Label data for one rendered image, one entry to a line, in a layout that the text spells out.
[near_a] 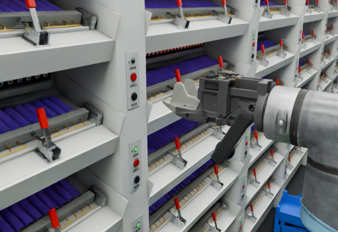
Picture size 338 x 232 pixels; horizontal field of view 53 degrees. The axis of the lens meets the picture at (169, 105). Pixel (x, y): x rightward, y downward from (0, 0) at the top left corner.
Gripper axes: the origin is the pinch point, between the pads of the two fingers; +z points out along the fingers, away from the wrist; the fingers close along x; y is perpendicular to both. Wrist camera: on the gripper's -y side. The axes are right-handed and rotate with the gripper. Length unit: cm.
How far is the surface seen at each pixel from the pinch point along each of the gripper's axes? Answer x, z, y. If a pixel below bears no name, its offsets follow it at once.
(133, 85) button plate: -0.6, 9.6, 2.7
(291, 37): -136, 13, 3
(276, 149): -134, 15, -62
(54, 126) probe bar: 15.1, 16.3, -3.3
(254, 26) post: -71, 10, 11
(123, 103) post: 2.5, 9.8, -0.7
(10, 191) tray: 28.7, 10.2, -8.7
